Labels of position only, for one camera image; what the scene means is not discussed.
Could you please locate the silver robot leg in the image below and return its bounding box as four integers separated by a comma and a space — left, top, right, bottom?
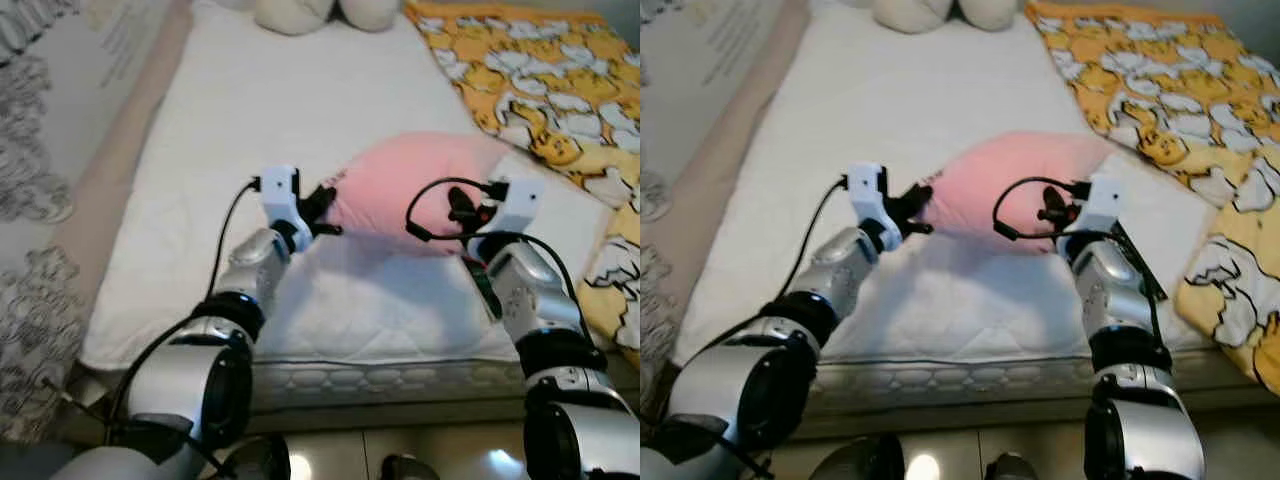
380, 455, 441, 480
222, 437, 291, 480
810, 435, 906, 480
985, 452, 1041, 480

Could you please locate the white quilted mattress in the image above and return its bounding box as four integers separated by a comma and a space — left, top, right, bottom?
78, 0, 641, 416
668, 0, 1280, 416

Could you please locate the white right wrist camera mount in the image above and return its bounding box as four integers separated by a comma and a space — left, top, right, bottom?
485, 178, 546, 241
1075, 172, 1131, 241

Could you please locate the silver robot right leg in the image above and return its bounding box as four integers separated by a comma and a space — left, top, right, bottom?
380, 455, 441, 480
985, 452, 1041, 480

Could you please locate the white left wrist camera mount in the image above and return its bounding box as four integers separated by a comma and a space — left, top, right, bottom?
845, 162, 891, 241
258, 165, 306, 236

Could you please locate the grey patterned lace cloth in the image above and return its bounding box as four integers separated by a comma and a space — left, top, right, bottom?
0, 0, 86, 446

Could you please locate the yellow cartoon print blanket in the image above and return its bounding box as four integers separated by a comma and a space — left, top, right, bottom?
1025, 0, 1280, 396
405, 0, 641, 369

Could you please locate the silver robot left leg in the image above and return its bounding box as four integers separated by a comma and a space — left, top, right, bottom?
810, 435, 906, 480
222, 437, 291, 480

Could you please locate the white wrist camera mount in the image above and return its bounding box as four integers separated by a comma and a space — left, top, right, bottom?
845, 162, 891, 241
1075, 172, 1131, 241
485, 178, 546, 241
258, 165, 306, 236

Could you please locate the pink plush pillow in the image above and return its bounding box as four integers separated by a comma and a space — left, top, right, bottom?
325, 133, 521, 256
925, 130, 1116, 256

